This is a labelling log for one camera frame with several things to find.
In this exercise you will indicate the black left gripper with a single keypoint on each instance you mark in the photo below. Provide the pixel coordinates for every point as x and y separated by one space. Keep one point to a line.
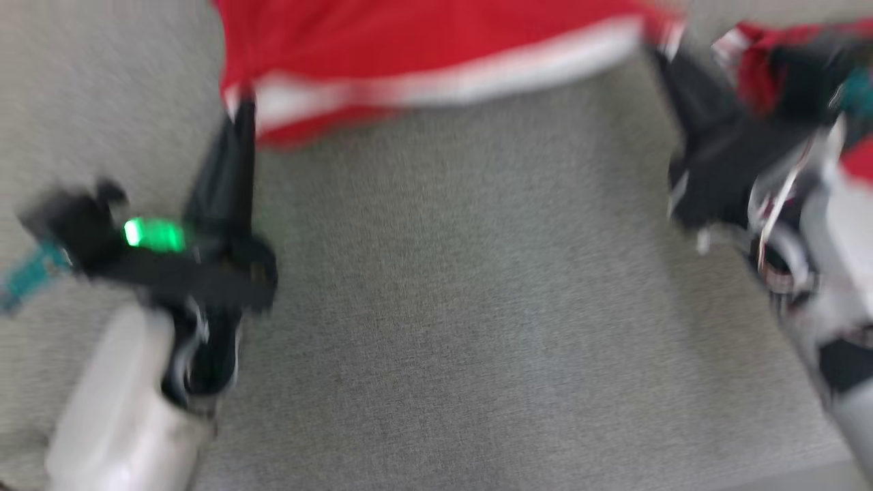
204 269

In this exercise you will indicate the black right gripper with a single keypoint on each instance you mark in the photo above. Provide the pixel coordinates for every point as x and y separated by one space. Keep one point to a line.
730 177

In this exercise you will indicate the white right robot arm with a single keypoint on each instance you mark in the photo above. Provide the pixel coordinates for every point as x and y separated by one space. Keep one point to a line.
839 286

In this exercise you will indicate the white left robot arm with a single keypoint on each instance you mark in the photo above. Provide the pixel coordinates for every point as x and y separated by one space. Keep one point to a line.
123 409

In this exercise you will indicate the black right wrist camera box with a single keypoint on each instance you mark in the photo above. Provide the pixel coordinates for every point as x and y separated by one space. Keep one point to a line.
808 75

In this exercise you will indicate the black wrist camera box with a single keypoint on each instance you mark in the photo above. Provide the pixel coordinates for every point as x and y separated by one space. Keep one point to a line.
808 75
78 225

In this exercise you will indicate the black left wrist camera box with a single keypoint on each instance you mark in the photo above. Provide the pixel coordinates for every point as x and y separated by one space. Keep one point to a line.
78 225

